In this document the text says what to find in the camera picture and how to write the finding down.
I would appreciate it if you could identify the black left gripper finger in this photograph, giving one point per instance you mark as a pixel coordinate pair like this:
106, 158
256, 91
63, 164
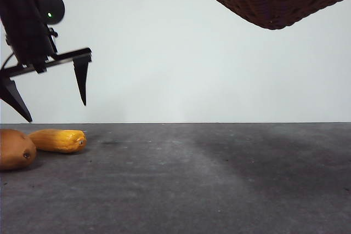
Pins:
13, 97
81, 77

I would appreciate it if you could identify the brown potato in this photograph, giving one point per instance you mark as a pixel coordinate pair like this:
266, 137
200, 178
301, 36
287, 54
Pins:
13, 150

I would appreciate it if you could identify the yellow corn cob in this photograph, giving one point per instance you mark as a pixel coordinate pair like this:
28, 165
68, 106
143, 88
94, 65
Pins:
55, 141

